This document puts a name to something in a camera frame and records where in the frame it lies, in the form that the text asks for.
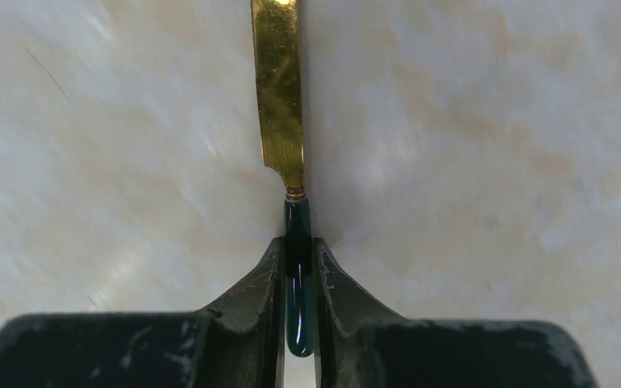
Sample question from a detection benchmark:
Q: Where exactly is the knife with wooden handle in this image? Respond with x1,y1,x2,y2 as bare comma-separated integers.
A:
251,1,316,357

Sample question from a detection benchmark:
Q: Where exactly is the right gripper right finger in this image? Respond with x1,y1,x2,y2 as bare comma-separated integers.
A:
313,238,598,387

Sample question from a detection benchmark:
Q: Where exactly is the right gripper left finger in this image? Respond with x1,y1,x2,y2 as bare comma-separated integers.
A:
0,238,284,387

